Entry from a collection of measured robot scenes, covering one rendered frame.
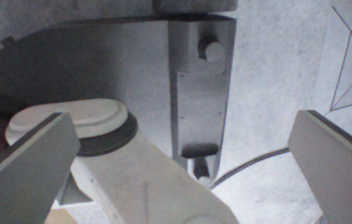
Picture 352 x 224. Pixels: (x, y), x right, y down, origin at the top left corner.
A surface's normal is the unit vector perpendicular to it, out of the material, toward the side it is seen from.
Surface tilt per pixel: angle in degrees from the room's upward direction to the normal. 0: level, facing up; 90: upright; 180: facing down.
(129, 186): 90
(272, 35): 0
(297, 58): 0
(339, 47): 10
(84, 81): 0
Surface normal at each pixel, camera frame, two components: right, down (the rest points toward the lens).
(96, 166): -0.02, -0.86
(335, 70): 0.01, 0.53
